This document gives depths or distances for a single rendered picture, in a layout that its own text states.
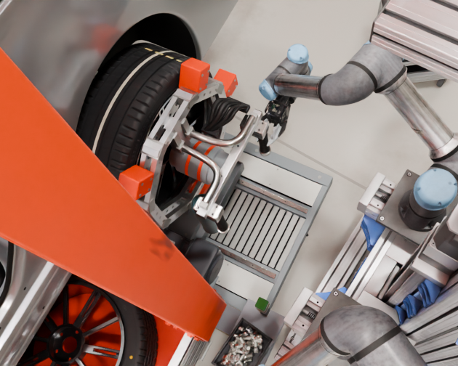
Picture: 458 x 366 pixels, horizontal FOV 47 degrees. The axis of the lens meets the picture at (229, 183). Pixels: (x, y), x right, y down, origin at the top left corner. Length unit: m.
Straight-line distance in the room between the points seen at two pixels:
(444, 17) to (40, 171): 0.54
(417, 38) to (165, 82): 1.16
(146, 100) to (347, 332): 0.95
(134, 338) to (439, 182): 1.27
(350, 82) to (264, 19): 1.79
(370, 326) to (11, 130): 0.80
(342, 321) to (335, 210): 1.60
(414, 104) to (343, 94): 0.22
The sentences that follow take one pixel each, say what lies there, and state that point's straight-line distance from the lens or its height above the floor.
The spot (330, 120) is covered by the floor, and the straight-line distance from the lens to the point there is 2.94.
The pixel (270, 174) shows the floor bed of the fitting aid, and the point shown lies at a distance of 2.72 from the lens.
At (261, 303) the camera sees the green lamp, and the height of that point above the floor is 0.66.
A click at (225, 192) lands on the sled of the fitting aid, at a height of 0.15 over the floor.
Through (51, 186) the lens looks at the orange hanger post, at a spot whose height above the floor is 1.99.
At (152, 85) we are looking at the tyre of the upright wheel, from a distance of 1.74.
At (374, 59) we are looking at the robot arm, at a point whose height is 1.26.
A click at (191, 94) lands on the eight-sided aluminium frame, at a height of 1.12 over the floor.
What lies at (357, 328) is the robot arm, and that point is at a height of 1.45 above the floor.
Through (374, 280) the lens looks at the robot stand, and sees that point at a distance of 1.92.
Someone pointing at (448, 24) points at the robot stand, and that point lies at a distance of 0.74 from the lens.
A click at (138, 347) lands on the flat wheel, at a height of 0.50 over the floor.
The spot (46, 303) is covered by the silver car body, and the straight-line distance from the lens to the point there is 2.02.
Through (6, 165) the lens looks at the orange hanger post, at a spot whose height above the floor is 2.09.
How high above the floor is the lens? 2.60
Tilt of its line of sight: 67 degrees down
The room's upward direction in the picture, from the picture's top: 20 degrees counter-clockwise
